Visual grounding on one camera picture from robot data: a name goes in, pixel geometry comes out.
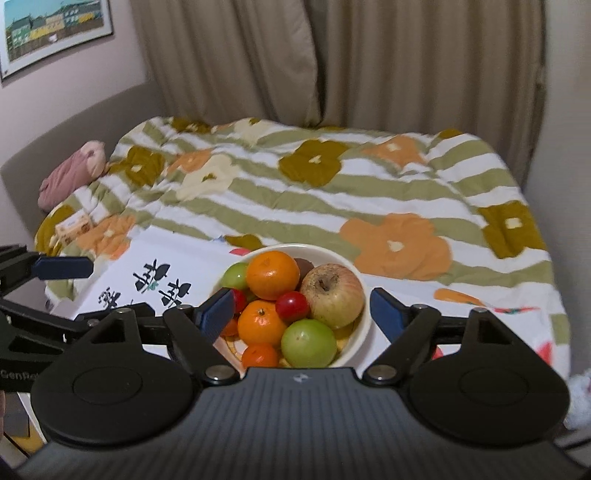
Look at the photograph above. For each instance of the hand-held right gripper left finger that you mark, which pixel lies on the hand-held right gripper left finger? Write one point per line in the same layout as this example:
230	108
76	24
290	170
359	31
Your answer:
218	310

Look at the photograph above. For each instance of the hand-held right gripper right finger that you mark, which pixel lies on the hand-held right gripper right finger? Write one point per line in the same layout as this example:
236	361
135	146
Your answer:
383	310

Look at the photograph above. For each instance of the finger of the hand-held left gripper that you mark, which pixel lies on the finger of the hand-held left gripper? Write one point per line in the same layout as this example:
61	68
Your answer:
64	267
41	325

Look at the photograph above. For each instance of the tiny mandarin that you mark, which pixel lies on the tiny mandarin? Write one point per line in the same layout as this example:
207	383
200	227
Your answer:
230	327

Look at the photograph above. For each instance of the red cherry tomato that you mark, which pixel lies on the red cherry tomato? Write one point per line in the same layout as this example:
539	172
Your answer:
240	301
292	306

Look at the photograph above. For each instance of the cream plate with duck print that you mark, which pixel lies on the cream plate with duck print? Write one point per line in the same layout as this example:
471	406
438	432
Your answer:
361	323

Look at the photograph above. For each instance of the small green fruit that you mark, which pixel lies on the small green fruit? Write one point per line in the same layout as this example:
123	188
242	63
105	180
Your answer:
235	276

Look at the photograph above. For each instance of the medium orange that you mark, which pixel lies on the medium orange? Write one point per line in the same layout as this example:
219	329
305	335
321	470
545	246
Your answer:
262	325

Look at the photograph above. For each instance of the small mandarin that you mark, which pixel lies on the small mandarin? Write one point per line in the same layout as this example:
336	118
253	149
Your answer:
259	356

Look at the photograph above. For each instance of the large orange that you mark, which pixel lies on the large orange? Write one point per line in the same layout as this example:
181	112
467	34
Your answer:
272	276

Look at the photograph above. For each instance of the large green fruit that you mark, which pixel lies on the large green fruit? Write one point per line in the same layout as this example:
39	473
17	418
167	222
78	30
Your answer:
308	344

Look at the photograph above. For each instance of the tissue box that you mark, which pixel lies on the tissue box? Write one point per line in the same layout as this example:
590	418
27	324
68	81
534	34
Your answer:
74	229

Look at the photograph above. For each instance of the yellow-red apple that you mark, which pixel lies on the yellow-red apple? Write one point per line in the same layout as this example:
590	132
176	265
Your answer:
332	295

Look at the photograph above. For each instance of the brown kiwi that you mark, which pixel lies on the brown kiwi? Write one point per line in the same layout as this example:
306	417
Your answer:
305	267

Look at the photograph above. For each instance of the pink plush toy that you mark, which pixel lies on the pink plush toy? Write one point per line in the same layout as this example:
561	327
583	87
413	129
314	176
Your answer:
69	177

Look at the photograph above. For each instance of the floral striped blanket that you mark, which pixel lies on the floral striped blanket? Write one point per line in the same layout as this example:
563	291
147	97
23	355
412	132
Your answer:
300	198

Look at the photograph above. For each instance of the grey-brown bed headboard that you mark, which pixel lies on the grey-brown bed headboard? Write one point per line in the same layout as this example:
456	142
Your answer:
92	129

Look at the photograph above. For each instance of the white fluffy toy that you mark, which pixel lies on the white fluffy toy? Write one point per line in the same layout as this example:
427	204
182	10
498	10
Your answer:
581	397

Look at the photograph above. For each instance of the beige curtain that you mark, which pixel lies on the beige curtain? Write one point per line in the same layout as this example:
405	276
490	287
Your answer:
369	69

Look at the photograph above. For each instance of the wall poster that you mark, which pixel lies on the wall poster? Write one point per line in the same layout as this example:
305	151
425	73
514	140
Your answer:
51	32

